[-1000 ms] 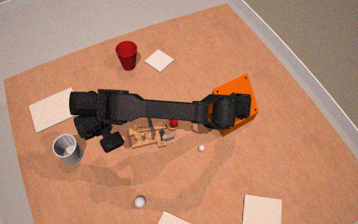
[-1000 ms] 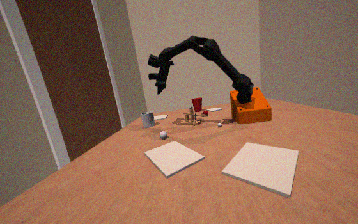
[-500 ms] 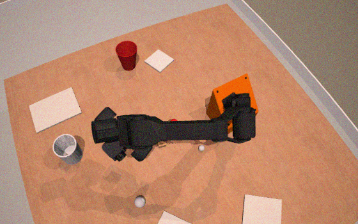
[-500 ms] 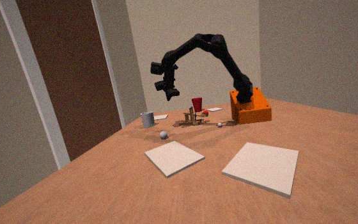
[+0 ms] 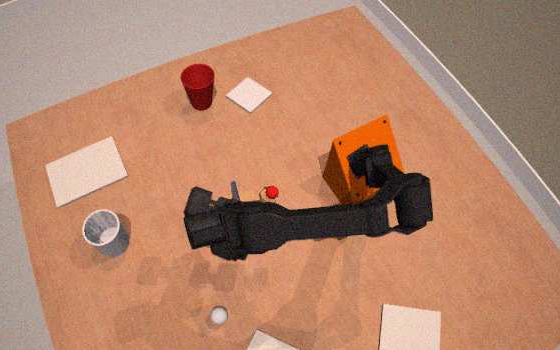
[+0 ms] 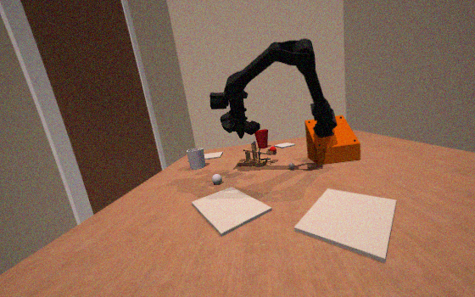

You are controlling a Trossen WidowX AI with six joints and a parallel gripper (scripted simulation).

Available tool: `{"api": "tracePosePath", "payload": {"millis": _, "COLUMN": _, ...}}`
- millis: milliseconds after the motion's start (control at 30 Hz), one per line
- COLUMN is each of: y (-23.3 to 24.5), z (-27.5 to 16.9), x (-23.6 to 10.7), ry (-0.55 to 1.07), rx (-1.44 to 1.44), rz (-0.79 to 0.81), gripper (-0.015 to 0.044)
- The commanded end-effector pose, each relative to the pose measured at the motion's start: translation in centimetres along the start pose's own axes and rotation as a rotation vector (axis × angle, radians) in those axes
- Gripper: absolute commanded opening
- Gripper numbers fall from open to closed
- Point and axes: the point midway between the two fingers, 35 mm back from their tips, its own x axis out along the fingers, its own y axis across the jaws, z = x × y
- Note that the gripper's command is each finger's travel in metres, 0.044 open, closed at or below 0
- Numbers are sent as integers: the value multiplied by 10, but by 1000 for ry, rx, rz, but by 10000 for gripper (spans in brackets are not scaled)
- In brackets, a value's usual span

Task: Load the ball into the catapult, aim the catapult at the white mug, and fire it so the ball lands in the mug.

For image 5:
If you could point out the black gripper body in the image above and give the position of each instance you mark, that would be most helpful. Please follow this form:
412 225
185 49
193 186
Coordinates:
199 200

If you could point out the dark red cup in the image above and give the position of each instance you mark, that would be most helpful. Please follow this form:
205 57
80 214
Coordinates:
198 81

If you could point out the grey cup with white rim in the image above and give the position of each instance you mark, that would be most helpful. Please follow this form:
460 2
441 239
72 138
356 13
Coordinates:
104 231

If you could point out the white flat square tile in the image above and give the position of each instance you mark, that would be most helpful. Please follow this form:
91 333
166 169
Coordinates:
249 95

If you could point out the white ball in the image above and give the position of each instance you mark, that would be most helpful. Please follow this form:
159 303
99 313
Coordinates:
218 315

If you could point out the white flat square board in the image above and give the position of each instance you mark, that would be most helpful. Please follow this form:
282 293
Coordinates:
262 341
404 328
81 173

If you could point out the red ball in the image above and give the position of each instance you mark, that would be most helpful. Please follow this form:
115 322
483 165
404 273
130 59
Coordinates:
272 192

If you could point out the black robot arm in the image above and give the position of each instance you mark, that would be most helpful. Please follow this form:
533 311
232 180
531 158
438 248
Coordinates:
243 228

